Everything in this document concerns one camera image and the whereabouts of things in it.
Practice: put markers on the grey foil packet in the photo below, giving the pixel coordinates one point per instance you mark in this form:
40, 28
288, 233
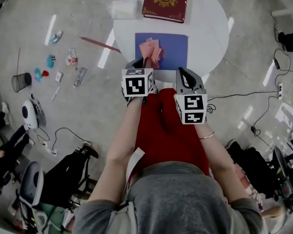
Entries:
80, 77

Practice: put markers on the teal and red wrapper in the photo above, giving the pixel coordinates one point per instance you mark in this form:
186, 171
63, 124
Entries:
39, 74

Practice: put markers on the person's right forearm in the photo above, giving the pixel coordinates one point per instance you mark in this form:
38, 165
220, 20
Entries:
222, 167

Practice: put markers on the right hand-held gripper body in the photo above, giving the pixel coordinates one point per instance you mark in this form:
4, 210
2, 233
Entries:
192, 108

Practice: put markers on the thin stick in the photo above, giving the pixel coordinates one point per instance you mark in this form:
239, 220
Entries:
18, 60

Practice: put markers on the black bag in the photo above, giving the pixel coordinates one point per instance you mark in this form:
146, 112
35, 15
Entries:
251, 167

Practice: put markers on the blue snack packet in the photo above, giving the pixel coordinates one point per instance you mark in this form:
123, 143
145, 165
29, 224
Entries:
56, 36

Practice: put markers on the dark red strip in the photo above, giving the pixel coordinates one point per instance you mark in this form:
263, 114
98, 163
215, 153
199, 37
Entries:
100, 44

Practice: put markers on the person's left forearm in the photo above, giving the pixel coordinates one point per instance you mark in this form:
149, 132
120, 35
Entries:
119, 152

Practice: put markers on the black power adapter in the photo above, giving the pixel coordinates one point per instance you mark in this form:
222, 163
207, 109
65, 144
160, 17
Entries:
277, 64

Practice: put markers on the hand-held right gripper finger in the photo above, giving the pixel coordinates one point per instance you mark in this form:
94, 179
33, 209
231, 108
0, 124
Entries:
190, 79
181, 78

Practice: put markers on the person's red trousers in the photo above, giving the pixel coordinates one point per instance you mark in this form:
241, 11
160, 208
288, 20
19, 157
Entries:
171, 140

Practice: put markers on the person's grey shirt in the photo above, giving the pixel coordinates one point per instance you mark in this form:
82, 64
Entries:
175, 203

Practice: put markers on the blue book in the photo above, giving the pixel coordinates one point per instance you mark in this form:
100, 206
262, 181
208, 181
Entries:
175, 52

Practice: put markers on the red and white packet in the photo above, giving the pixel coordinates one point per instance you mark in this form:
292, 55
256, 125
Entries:
71, 60

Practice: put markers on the dark red book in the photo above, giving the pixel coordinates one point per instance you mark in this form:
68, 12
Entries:
165, 1

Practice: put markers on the small black adapter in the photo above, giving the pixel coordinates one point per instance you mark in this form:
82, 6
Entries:
254, 129

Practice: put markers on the small white box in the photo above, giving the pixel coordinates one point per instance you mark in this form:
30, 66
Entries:
59, 76

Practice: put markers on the white power strip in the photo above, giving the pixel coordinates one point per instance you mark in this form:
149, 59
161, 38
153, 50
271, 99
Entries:
280, 90

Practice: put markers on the white handheld appliance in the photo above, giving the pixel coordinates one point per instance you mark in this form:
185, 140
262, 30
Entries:
29, 113

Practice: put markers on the grey office chair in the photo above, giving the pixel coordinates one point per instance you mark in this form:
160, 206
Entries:
31, 181

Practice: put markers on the white tube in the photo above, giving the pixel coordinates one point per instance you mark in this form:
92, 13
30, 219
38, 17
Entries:
55, 93

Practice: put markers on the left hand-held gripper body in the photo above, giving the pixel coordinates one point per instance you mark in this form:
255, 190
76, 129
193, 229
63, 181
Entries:
136, 85

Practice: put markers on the pink cloth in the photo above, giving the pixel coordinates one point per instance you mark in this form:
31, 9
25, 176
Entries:
152, 51

